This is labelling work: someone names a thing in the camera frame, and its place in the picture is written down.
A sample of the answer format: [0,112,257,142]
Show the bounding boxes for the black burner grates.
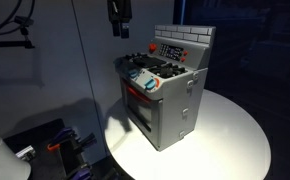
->
[124,53,188,80]

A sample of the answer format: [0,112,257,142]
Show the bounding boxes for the black perforated mounting board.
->
[3,118,89,180]

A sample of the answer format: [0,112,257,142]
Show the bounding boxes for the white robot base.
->
[0,116,32,180]

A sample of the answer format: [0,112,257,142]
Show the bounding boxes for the black hanging cable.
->
[0,0,37,38]

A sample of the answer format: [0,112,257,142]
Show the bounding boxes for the grey toy stove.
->
[113,24,217,153]

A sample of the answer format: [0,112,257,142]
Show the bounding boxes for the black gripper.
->
[106,0,133,40]

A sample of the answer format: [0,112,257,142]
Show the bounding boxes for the black stove control panel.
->
[158,43,185,62]

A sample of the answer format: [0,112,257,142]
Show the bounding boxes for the grey oven door with window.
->
[119,78,160,135]

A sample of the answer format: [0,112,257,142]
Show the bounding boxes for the red oven door handle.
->
[122,79,153,105]

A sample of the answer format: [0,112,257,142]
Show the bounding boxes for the large red stove knob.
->
[148,43,158,54]

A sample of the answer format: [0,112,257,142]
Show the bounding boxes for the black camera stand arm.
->
[0,15,37,50]

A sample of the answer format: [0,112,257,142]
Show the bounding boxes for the blue stove knob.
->
[144,78,157,91]
[128,68,140,80]

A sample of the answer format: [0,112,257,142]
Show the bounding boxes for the aluminium extrusion post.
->
[15,145,37,162]

